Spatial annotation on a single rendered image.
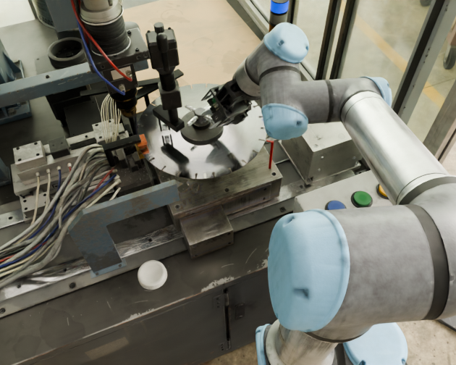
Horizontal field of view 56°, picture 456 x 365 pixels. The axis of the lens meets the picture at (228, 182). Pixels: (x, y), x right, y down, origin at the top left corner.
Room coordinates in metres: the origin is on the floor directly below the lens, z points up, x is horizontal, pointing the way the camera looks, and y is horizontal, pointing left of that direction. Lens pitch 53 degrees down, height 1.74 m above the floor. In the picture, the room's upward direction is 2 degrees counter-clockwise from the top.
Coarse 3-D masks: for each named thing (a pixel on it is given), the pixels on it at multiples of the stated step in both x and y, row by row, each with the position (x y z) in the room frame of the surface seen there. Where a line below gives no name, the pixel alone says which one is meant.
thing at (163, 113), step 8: (160, 104) 0.77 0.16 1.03; (160, 112) 0.74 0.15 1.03; (168, 112) 0.71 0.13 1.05; (176, 112) 0.71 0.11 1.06; (160, 120) 0.73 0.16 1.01; (168, 120) 0.71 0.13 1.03; (176, 120) 0.71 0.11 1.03; (160, 128) 0.73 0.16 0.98; (168, 128) 0.74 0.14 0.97; (176, 128) 0.69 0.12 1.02
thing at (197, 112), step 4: (208, 104) 0.79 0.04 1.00; (188, 108) 0.78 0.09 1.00; (192, 108) 0.78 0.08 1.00; (200, 108) 0.77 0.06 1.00; (204, 108) 0.78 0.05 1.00; (208, 108) 0.78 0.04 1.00; (196, 112) 0.76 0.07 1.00; (200, 112) 0.76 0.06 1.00; (196, 116) 0.75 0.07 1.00; (200, 116) 0.75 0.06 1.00; (204, 116) 0.75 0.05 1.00; (208, 116) 0.75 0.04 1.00; (192, 120) 0.74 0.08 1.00; (196, 120) 0.75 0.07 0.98; (200, 120) 0.75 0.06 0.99; (204, 120) 0.75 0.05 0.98; (208, 120) 0.74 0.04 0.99; (212, 120) 0.74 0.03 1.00; (188, 124) 0.73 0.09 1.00; (192, 124) 0.73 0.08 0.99
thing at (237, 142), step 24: (192, 96) 0.88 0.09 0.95; (144, 120) 0.79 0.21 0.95; (168, 144) 0.71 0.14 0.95; (192, 144) 0.71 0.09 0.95; (216, 144) 0.70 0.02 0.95; (240, 144) 0.70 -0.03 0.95; (168, 168) 0.63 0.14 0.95; (192, 168) 0.63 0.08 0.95; (216, 168) 0.63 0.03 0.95; (240, 168) 0.63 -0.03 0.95
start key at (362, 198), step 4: (360, 192) 0.58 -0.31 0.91; (364, 192) 0.58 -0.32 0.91; (356, 196) 0.57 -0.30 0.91; (360, 196) 0.57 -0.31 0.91; (364, 196) 0.57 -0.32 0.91; (368, 196) 0.57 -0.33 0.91; (356, 200) 0.56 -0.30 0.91; (360, 200) 0.56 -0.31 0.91; (364, 200) 0.56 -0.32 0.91; (368, 200) 0.55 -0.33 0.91; (360, 204) 0.54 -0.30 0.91; (364, 204) 0.54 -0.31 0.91; (368, 204) 0.55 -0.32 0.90
